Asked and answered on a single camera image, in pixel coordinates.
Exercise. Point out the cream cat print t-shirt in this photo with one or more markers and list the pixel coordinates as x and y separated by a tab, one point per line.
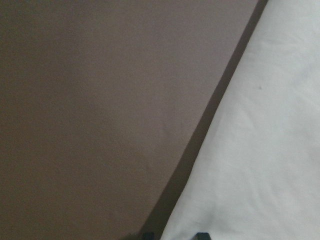
257	174

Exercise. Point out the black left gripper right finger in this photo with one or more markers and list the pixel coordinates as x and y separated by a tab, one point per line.
202	236

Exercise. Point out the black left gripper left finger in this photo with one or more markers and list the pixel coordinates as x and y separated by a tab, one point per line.
148	236

